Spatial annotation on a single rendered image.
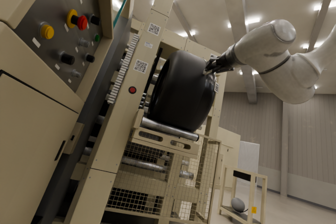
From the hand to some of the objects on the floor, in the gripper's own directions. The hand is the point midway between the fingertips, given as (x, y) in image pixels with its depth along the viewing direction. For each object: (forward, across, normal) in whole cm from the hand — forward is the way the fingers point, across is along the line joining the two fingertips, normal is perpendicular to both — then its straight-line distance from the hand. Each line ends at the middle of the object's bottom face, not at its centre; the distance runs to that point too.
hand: (207, 70), depth 81 cm
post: (+11, +33, +126) cm, 130 cm away
